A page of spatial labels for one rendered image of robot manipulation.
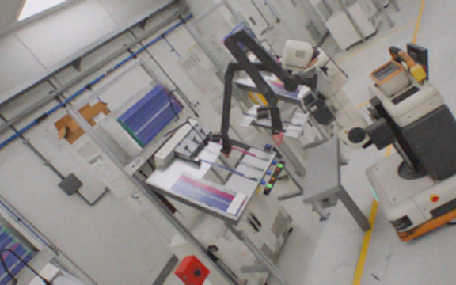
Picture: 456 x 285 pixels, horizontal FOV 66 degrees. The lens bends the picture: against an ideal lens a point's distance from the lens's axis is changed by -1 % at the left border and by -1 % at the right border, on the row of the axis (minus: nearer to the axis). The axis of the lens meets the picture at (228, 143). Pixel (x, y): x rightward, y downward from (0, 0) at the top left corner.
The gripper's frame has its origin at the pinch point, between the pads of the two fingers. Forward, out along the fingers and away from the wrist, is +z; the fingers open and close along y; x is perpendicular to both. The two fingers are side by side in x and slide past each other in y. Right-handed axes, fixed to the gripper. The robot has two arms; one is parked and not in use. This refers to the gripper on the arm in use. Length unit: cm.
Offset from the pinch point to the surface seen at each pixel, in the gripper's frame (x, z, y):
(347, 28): 7, 78, -450
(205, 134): -22.9, -8.0, -9.6
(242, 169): 14.9, 2.4, 5.7
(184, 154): -25.9, -7.4, 16.5
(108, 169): -72, -6, 49
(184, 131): -38.5, -10.9, -4.1
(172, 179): -24.9, -1.8, 37.0
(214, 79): -62, -1, -97
